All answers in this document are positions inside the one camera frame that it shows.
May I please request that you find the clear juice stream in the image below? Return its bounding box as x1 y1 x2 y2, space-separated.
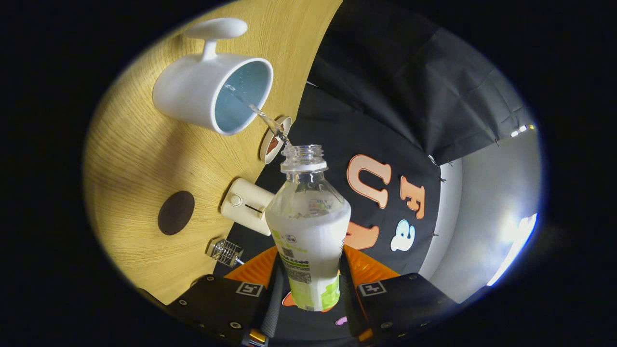
224 84 292 145

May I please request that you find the clear bottle with white label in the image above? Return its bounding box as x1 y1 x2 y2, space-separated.
265 145 352 312

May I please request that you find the white cup with blue inside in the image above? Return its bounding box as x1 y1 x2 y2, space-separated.
152 18 274 136

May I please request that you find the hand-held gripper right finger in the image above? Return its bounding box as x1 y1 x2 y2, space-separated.
340 245 458 345

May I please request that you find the beige round plate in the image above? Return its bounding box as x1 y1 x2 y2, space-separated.
259 115 293 164

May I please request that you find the metal wire cutlery holder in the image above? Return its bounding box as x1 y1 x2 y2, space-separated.
206 239 244 267

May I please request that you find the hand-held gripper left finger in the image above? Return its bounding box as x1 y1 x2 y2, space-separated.
166 246 285 347

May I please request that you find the dark round coaster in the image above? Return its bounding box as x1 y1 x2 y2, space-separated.
158 191 195 236

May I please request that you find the wooden table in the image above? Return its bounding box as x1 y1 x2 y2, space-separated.
83 0 344 305

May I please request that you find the cream white toaster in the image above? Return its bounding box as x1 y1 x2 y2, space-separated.
220 178 275 236

